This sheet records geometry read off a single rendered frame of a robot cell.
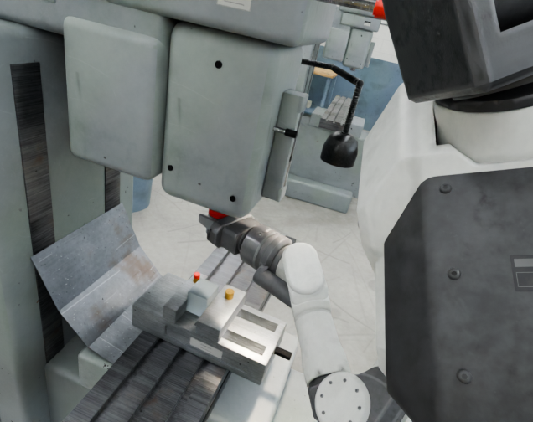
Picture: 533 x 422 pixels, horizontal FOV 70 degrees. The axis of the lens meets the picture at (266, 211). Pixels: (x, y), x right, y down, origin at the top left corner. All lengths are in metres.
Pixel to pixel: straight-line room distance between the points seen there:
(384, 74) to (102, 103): 6.63
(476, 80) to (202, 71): 0.49
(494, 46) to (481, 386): 0.19
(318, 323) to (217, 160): 0.33
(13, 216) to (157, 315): 0.37
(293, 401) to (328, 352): 0.58
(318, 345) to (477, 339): 0.39
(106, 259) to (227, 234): 0.46
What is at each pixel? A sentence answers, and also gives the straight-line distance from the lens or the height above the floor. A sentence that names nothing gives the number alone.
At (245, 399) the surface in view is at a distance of 1.03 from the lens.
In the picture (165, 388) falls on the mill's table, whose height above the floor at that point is 0.93.
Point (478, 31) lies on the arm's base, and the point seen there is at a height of 1.69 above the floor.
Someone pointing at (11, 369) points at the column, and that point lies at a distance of 1.21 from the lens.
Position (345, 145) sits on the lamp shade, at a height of 1.47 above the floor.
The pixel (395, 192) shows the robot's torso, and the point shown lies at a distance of 0.31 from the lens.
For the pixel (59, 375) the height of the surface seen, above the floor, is 0.71.
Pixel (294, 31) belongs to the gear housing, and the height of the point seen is 1.65.
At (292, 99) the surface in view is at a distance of 0.70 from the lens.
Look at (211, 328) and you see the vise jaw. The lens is 0.90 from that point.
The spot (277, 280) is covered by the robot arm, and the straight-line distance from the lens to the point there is 0.72.
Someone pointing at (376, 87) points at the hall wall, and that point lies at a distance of 7.24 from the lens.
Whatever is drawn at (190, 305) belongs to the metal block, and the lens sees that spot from 0.95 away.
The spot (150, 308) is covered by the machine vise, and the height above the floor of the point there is 1.00.
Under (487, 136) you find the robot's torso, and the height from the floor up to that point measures 1.63.
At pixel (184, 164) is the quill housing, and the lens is 0.72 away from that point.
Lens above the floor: 1.68
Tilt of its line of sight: 28 degrees down
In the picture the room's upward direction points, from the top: 12 degrees clockwise
